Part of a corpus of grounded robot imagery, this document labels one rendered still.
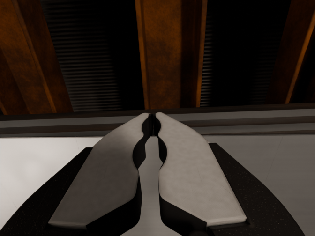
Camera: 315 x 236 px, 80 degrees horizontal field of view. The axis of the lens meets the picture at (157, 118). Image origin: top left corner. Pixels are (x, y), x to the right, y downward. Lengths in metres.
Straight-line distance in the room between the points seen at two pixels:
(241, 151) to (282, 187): 0.06
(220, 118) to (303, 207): 0.13
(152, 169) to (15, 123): 0.13
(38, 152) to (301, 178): 0.23
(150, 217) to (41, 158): 0.12
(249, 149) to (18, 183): 0.21
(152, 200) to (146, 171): 0.04
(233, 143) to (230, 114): 0.03
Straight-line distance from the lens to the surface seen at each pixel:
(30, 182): 0.22
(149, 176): 0.18
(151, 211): 0.22
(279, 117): 0.20
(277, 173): 0.20
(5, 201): 0.25
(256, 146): 0.17
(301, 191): 0.23
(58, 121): 0.19
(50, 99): 0.31
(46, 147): 0.18
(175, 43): 0.29
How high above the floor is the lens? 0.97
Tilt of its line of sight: 60 degrees down
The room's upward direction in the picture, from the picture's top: 180 degrees counter-clockwise
